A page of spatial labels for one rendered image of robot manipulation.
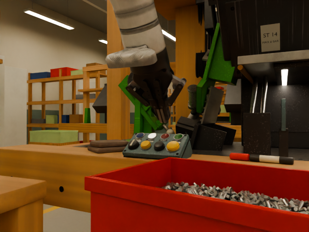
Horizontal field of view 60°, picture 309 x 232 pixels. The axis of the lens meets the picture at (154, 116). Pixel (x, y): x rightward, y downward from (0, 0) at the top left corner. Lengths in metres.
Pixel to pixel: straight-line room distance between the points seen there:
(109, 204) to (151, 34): 0.28
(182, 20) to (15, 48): 7.96
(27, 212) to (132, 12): 0.47
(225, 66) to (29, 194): 0.60
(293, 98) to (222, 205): 0.72
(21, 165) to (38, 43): 8.73
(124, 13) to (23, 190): 0.42
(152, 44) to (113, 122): 0.96
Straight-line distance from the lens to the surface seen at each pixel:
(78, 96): 6.64
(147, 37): 0.47
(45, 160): 0.83
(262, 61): 0.62
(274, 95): 0.95
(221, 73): 0.82
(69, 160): 0.76
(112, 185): 0.33
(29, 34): 9.41
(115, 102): 1.40
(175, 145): 0.61
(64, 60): 10.15
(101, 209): 0.36
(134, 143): 0.65
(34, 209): 0.69
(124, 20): 0.47
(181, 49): 1.27
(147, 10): 0.46
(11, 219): 0.68
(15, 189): 0.63
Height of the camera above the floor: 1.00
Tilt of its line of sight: level
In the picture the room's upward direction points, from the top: straight up
